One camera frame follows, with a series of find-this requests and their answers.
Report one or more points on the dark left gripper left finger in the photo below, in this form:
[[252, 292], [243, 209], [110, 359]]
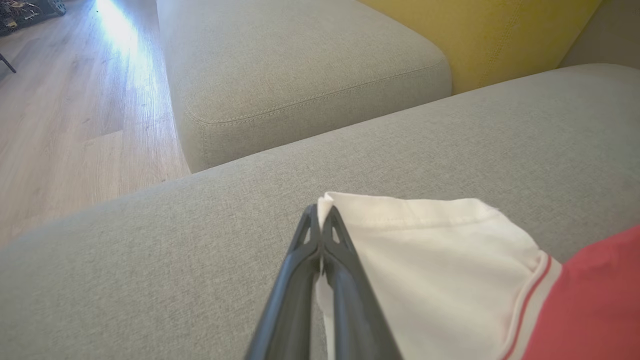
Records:
[[287, 300]]

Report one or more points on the large grey sofa seat cushion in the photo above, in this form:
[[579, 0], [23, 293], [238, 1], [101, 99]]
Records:
[[150, 260]]

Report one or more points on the red shirt with white sleeves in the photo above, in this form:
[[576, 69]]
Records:
[[450, 280]]

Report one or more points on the black cluttered rack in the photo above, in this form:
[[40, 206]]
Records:
[[27, 12]]

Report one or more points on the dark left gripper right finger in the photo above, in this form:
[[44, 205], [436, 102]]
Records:
[[355, 310]]

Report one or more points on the black furniture leg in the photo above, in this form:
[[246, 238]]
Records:
[[7, 62]]

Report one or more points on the yellow sofa cushion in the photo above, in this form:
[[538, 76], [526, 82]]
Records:
[[500, 35]]

